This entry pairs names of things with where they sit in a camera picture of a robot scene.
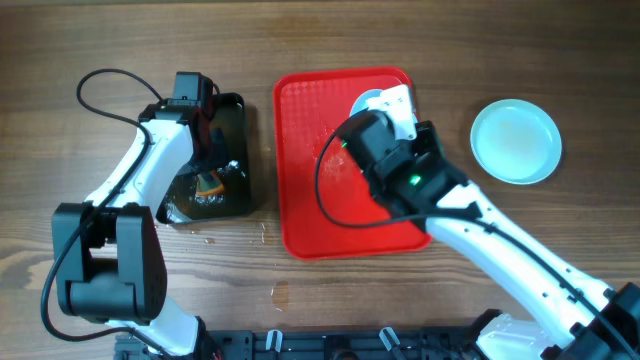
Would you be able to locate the green and orange sponge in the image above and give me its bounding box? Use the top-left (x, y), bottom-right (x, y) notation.
top-left (195, 170), bottom-right (225, 198)

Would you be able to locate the white plate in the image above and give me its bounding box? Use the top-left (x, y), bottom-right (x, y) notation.
top-left (349, 89), bottom-right (382, 116)
top-left (470, 99), bottom-right (563, 185)

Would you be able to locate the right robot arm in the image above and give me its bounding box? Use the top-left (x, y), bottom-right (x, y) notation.
top-left (337, 110), bottom-right (639, 359)

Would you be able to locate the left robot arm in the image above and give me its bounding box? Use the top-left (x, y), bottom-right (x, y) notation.
top-left (40, 72), bottom-right (228, 359)

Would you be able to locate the black rectangular tray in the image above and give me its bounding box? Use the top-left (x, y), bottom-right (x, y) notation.
top-left (156, 93), bottom-right (253, 225)

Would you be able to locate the red plastic tray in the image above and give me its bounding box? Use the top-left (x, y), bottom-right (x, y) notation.
top-left (273, 66), bottom-right (432, 260)

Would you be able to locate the right black cable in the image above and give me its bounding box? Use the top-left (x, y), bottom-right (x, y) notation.
top-left (313, 112), bottom-right (636, 360)

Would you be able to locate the black cable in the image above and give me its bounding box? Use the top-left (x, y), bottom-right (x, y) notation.
top-left (313, 112), bottom-right (636, 360)
top-left (39, 68), bottom-right (221, 344)

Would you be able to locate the left black cable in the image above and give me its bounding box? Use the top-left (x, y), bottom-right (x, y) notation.
top-left (39, 68), bottom-right (221, 344)

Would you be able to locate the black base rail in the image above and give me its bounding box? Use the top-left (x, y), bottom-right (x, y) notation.
top-left (113, 309), bottom-right (546, 360)

